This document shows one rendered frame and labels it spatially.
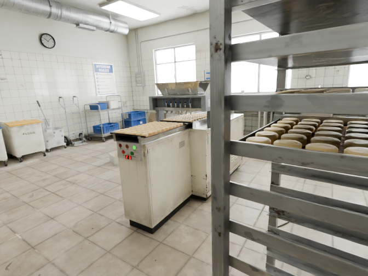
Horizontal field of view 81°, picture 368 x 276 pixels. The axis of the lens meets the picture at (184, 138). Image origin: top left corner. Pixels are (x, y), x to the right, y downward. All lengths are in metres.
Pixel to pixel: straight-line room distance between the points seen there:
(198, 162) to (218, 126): 1.91
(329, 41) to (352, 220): 0.27
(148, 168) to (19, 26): 4.74
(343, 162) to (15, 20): 5.88
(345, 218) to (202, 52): 5.55
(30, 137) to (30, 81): 1.33
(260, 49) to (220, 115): 0.13
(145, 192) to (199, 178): 0.72
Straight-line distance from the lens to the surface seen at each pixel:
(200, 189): 2.43
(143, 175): 1.84
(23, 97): 5.73
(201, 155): 2.27
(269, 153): 0.42
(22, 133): 5.03
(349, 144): 0.50
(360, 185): 0.87
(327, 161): 0.41
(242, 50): 0.43
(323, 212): 0.44
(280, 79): 0.83
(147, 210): 1.98
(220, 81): 0.41
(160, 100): 2.54
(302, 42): 0.40
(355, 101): 0.39
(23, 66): 5.79
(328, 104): 0.39
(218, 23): 0.42
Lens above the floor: 1.26
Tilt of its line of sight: 13 degrees down
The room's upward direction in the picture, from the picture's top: 2 degrees counter-clockwise
